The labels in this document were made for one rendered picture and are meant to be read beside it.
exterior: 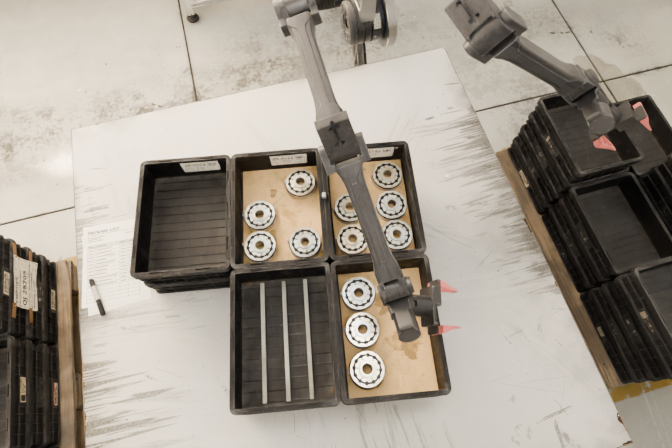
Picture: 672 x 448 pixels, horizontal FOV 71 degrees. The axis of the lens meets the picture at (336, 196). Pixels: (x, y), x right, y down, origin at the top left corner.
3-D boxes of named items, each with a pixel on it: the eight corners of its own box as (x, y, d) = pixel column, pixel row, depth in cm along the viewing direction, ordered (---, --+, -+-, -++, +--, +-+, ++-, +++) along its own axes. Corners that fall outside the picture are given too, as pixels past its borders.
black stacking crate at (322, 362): (238, 280, 152) (231, 270, 142) (329, 272, 153) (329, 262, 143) (238, 415, 135) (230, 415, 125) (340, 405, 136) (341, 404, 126)
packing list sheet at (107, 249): (78, 229, 171) (77, 229, 171) (142, 213, 174) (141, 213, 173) (82, 318, 158) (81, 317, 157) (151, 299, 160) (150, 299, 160)
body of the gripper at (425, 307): (438, 285, 126) (413, 283, 124) (440, 325, 122) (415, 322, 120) (425, 290, 132) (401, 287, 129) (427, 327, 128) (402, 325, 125)
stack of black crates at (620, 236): (538, 217, 233) (569, 187, 202) (593, 202, 236) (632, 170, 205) (576, 294, 216) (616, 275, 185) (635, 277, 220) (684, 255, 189)
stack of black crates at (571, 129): (504, 149, 249) (537, 97, 208) (556, 136, 252) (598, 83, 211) (537, 217, 233) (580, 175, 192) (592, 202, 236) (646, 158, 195)
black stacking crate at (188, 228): (153, 177, 168) (141, 162, 157) (237, 171, 169) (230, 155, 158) (144, 287, 151) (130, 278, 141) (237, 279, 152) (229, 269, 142)
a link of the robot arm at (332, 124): (359, 127, 98) (313, 143, 99) (368, 155, 110) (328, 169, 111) (307, -23, 115) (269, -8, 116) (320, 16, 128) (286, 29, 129)
